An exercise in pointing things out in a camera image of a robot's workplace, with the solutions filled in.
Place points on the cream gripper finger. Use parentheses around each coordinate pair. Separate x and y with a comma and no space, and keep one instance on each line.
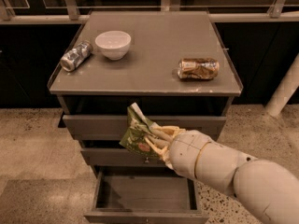
(161,147)
(167,133)

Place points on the green jalapeno chip bag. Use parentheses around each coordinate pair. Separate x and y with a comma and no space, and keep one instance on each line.
(137,127)

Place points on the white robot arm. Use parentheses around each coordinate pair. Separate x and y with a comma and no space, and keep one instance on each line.
(266,189)

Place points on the grey bottom drawer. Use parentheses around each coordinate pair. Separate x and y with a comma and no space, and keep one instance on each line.
(155,195)

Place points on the grey drawer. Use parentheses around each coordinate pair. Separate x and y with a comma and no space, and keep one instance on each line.
(155,195)
(118,157)
(110,127)

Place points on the grey drawer cabinet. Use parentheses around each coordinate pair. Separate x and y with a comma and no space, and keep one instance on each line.
(148,73)

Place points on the grey middle drawer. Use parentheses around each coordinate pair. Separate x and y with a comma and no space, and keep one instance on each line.
(118,157)

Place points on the grey top drawer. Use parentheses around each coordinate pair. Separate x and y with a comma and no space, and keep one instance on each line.
(110,127)

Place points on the white ceramic bowl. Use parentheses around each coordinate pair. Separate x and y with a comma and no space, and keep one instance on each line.
(113,44)

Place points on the metal window railing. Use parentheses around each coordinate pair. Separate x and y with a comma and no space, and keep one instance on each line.
(78,11)

